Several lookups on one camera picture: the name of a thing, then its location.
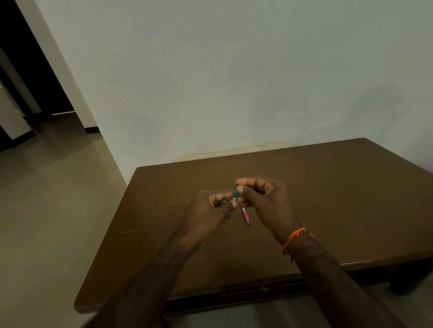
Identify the person's right hand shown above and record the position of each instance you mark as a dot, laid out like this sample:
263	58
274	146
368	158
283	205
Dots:
270	213

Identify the person's left hand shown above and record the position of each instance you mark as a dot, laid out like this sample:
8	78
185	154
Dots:
203	219

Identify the person's left thumb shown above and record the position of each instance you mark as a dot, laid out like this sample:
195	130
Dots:
228	210

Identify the person's right thumb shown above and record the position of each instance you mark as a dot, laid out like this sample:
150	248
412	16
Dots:
244	195

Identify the green pen cap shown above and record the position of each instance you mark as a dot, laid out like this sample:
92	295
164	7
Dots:
234	192

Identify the pink pen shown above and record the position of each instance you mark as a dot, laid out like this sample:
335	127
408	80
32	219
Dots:
245	216

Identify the person's right forearm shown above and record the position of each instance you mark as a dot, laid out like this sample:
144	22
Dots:
335	287

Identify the person's left forearm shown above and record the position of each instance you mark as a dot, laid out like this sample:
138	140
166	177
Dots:
149	280

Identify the orange thread wristband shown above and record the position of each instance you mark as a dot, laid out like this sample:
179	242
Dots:
293	236

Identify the brown wooden table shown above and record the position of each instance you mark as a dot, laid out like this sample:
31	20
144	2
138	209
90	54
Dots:
338	202

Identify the white door panel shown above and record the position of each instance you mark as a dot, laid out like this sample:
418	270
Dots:
12	115

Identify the white door frame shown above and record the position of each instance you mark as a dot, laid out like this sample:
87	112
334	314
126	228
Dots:
61	67

